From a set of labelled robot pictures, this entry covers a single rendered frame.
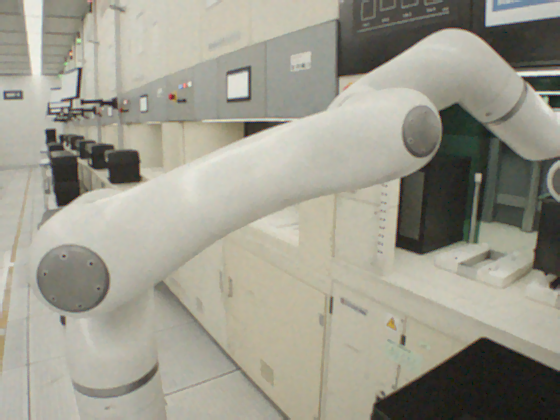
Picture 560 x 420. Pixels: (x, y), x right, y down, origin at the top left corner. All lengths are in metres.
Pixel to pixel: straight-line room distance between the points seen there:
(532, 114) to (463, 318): 0.48
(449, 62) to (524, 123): 0.16
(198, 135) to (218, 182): 1.89
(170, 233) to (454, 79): 0.41
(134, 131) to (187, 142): 1.50
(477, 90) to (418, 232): 0.73
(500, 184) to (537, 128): 1.16
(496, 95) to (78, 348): 0.64
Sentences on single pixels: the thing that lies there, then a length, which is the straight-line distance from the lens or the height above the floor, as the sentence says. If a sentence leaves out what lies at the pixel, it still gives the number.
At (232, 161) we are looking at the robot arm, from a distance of 0.43.
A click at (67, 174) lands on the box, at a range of 4.20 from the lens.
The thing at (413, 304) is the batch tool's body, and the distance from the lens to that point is 0.99.
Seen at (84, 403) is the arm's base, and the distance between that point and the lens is 0.55.
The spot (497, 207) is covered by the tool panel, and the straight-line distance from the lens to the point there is 1.81.
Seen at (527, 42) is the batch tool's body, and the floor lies 1.43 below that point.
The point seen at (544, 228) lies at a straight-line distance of 1.01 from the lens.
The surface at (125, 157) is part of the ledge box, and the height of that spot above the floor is 1.01.
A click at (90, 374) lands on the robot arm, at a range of 0.51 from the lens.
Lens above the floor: 1.27
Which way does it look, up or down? 13 degrees down
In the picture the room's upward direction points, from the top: straight up
